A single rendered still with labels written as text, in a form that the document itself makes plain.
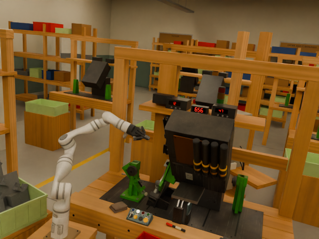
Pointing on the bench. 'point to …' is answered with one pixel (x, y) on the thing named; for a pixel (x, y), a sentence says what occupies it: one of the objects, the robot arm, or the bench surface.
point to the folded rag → (118, 207)
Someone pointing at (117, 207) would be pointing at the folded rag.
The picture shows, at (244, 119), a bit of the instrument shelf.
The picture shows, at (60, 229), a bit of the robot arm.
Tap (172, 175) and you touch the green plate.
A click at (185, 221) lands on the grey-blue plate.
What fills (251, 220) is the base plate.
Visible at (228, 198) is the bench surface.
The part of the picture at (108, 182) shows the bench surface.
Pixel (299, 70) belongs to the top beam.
